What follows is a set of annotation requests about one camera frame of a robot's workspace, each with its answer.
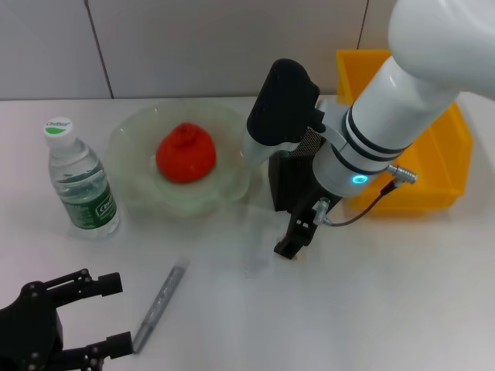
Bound yellow plastic storage bin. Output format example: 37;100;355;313
335;49;475;212

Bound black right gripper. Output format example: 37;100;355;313
274;179;343;259

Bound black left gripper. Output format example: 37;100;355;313
0;269;135;371

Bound grey marker pen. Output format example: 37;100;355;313
131;257;190;355

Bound black mesh pen holder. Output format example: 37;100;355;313
268;127;329;213

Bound clear water bottle green label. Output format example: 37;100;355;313
42;115;121;240

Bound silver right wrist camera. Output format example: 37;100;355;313
241;58;326;169

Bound right gripper cable with plug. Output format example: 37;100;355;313
312;164;421;227

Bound clear glass fruit plate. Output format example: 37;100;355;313
104;100;252;221

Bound red-orange fruit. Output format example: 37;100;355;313
155;122;217;186

